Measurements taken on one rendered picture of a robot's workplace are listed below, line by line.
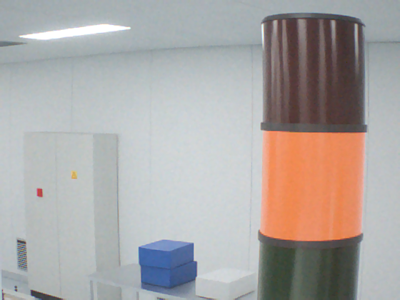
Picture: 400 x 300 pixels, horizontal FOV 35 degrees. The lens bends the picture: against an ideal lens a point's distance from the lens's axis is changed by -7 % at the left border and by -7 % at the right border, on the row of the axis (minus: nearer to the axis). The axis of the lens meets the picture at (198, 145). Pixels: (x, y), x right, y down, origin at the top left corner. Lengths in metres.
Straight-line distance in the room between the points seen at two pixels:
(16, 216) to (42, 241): 1.09
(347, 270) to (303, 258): 0.02
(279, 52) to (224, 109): 6.30
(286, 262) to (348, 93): 0.08
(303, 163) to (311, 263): 0.04
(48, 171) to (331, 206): 7.37
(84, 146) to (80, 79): 0.99
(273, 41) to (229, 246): 6.40
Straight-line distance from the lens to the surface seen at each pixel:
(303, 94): 0.28
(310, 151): 0.28
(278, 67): 0.29
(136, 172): 7.25
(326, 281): 0.29
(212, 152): 6.67
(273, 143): 0.29
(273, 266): 0.30
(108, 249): 7.40
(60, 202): 7.54
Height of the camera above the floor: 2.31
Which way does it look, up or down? 3 degrees down
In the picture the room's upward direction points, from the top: 1 degrees clockwise
